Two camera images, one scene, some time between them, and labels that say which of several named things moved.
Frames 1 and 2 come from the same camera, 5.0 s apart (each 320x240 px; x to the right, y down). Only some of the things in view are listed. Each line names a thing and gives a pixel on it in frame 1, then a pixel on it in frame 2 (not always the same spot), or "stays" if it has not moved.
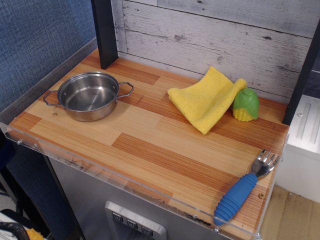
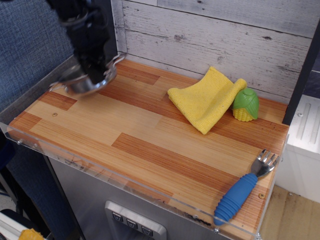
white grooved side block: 299,171 stays
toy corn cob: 246,105 stays
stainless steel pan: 89,96 → 73,79
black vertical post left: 106,35 stays
